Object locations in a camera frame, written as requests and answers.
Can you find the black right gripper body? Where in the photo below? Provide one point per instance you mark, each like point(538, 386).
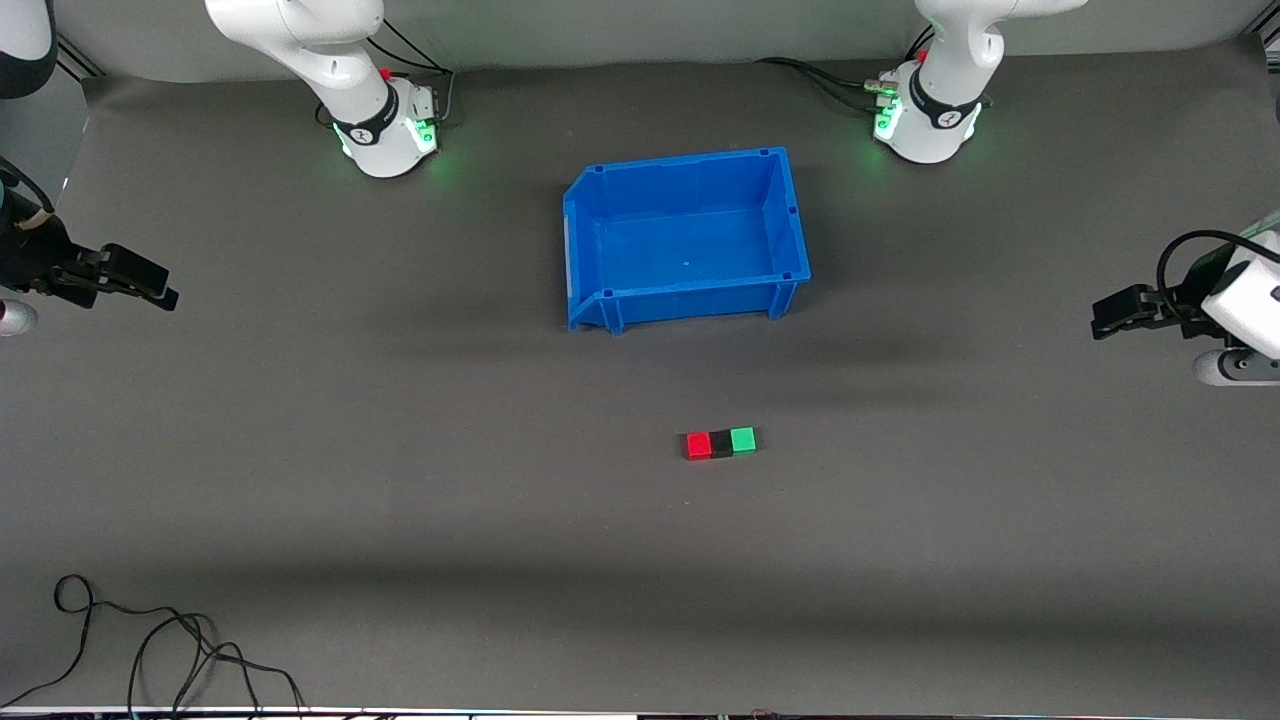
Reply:
point(32, 258)

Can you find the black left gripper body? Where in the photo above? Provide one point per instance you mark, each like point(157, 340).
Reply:
point(1183, 297)

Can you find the small green cube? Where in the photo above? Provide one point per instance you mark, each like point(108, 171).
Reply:
point(743, 440)

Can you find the small red cube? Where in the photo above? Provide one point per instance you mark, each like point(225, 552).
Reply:
point(698, 446)

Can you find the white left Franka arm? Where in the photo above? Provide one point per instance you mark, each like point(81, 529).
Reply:
point(940, 120)

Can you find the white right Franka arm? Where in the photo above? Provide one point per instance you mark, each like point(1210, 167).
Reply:
point(350, 80)

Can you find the small black cube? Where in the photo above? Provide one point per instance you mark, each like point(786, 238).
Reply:
point(721, 444)

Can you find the blue plastic storage bin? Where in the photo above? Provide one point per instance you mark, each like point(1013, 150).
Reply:
point(690, 250)

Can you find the dark grey table mat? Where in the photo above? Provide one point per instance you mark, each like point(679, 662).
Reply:
point(640, 560)

